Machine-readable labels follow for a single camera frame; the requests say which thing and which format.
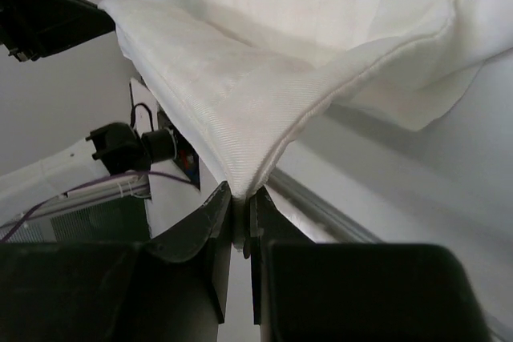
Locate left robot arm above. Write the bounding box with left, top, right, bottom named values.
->
left=1, top=0, right=177, bottom=242

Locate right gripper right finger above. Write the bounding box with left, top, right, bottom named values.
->
left=247, top=189, right=491, bottom=341

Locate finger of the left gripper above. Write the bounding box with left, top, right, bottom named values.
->
left=1, top=0, right=115, bottom=62

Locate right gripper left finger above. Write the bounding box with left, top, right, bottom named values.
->
left=1, top=183, right=232, bottom=341

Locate white pleated skirt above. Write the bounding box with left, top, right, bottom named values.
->
left=98, top=0, right=513, bottom=259

